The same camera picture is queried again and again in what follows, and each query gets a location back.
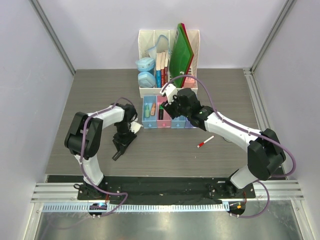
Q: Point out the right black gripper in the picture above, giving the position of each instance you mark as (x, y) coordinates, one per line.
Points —
(169, 108)

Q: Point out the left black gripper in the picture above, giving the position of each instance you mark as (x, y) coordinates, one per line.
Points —
(122, 143)

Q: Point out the blue drawer bin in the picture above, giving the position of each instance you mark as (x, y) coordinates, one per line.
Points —
(151, 122)
(178, 122)

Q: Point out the green black highlighter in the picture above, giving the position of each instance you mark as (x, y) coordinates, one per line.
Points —
(160, 113)

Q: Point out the pink drawer bin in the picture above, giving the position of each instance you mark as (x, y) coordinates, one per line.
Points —
(166, 122)

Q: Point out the orange mini highlighter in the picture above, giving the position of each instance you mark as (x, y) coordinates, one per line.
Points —
(153, 109)

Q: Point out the light green mini highlighter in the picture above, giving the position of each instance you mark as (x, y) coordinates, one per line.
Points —
(147, 111)

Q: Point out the red capped white pen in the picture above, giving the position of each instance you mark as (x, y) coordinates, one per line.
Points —
(205, 141)

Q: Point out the purple drawer bin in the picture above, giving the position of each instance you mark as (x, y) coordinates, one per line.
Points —
(188, 124)

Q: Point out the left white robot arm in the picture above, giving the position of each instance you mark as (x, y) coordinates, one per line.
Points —
(83, 141)

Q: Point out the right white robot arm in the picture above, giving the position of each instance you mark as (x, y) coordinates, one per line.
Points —
(264, 155)

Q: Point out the pink eraser box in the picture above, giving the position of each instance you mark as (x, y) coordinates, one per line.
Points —
(189, 82)

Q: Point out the blue spine book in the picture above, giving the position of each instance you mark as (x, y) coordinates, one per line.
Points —
(158, 73)

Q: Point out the lower blue tape dispenser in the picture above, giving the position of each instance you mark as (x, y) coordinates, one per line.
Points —
(146, 79)

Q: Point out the blue tape dispenser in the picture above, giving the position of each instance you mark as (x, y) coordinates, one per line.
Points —
(146, 79)
(146, 64)

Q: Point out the green folder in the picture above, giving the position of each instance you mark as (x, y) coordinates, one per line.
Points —
(177, 64)

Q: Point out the red spine book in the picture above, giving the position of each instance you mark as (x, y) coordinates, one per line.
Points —
(162, 68)
(166, 64)

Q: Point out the upper blue tape dispenser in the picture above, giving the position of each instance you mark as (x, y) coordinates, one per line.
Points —
(146, 64)

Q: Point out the blue clear pouch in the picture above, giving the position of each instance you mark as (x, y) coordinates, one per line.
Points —
(161, 45)

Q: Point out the red folder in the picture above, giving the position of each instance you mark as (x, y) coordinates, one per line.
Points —
(188, 51)

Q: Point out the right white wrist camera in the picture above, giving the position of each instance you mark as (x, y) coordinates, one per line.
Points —
(169, 91)

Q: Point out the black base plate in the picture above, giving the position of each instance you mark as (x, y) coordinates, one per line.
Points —
(163, 190)

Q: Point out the white cable duct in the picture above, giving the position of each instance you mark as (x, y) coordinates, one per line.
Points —
(130, 208)

